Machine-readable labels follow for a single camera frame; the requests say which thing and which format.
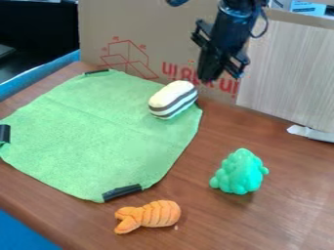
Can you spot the white paper scrap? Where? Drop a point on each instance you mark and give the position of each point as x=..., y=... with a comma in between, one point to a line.
x=311, y=133

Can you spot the orange plush shrimp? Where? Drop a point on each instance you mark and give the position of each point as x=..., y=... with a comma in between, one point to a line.
x=152, y=215

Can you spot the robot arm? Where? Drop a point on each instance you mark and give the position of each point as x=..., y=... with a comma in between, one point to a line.
x=235, y=16

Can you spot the white striped toy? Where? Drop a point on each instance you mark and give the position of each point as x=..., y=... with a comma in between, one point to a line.
x=173, y=99

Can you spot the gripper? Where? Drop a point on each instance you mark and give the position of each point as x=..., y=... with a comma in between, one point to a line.
x=219, y=49

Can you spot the white box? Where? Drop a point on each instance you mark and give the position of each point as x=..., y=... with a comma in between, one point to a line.
x=306, y=6

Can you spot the cardboard box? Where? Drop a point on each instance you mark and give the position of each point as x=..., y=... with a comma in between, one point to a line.
x=148, y=29

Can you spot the green bumpy toy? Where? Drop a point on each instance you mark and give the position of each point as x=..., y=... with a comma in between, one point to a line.
x=240, y=172

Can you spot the light wooden board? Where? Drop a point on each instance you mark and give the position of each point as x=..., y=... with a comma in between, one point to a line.
x=291, y=74

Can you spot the green cloth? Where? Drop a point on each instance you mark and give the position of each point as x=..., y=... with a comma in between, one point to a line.
x=95, y=136

